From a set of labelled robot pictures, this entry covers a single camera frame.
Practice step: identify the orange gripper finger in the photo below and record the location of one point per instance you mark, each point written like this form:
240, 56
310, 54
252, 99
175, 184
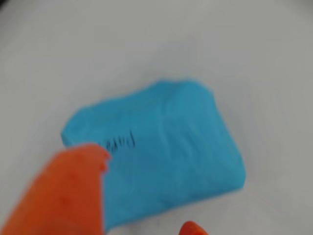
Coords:
61, 191
193, 228

